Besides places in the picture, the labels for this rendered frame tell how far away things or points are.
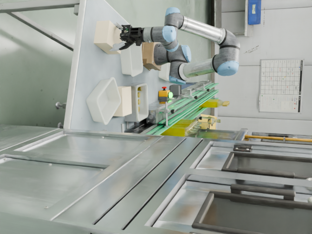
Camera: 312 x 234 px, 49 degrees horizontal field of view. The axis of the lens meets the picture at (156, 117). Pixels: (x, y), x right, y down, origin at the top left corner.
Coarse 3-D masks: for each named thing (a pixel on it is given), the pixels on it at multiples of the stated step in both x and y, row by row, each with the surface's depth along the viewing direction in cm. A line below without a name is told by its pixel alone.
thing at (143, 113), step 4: (140, 84) 210; (144, 84) 215; (136, 88) 205; (144, 88) 220; (136, 92) 205; (140, 92) 221; (144, 92) 220; (136, 96) 205; (140, 96) 222; (144, 96) 221; (136, 100) 206; (140, 100) 222; (144, 100) 222; (136, 104) 206; (140, 104) 223; (144, 104) 222; (136, 108) 207; (140, 108) 223; (144, 108) 223; (148, 108) 223; (136, 112) 207; (140, 112) 224; (144, 112) 223; (148, 112) 223; (136, 116) 208; (140, 116) 219; (144, 116) 220; (140, 120) 212
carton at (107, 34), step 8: (96, 24) 175; (104, 24) 174; (112, 24) 176; (96, 32) 174; (104, 32) 173; (112, 32) 176; (120, 32) 185; (96, 40) 174; (104, 40) 172; (112, 40) 177; (120, 40) 185; (104, 48) 180
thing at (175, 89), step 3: (174, 84) 294; (177, 84) 293; (180, 84) 292; (171, 87) 288; (174, 87) 288; (177, 87) 286; (180, 87) 290; (171, 90) 289; (174, 90) 288; (177, 90) 287; (180, 90) 290; (174, 93) 289; (177, 93) 288; (180, 93) 291
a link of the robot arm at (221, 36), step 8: (168, 8) 177; (176, 8) 177; (168, 16) 176; (176, 16) 176; (184, 16) 180; (168, 24) 175; (176, 24) 176; (184, 24) 179; (192, 24) 180; (200, 24) 183; (192, 32) 184; (200, 32) 184; (208, 32) 186; (216, 32) 188; (224, 32) 189; (216, 40) 190; (224, 40) 190; (232, 40) 190
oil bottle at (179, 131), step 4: (172, 128) 228; (176, 128) 227; (180, 128) 226; (184, 128) 226; (188, 128) 227; (164, 132) 230; (168, 132) 229; (172, 132) 228; (176, 132) 227; (180, 132) 226; (184, 132) 225; (188, 132) 225; (184, 136) 226
